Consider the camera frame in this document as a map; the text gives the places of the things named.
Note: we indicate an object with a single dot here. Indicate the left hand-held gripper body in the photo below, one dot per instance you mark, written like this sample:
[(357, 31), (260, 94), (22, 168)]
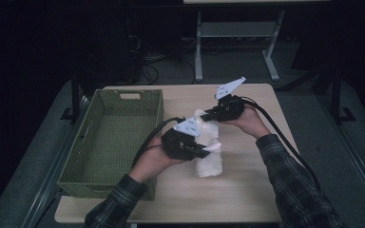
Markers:
[(180, 145)]

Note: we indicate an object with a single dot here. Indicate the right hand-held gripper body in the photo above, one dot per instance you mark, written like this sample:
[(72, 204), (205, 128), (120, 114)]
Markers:
[(229, 109)]

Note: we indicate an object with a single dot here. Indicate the white cloth with brown print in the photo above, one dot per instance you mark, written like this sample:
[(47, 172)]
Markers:
[(207, 164)]

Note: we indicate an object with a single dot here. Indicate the person's right hand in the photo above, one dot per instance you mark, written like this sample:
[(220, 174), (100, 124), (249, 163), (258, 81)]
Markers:
[(250, 122)]

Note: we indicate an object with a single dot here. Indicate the person's left hand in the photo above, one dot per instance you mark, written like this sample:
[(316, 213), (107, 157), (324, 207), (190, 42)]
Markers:
[(149, 161)]

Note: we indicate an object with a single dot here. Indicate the green woven basket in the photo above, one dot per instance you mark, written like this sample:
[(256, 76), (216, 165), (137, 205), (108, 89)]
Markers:
[(114, 142)]

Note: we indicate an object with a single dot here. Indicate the black metal stand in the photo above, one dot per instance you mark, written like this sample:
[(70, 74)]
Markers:
[(75, 95), (336, 95)]

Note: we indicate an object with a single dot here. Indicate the white metal table frame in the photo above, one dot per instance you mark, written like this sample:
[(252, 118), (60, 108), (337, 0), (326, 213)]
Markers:
[(237, 30)]

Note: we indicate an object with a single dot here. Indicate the grey metal rail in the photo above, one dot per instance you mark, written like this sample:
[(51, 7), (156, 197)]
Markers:
[(49, 177), (355, 158)]

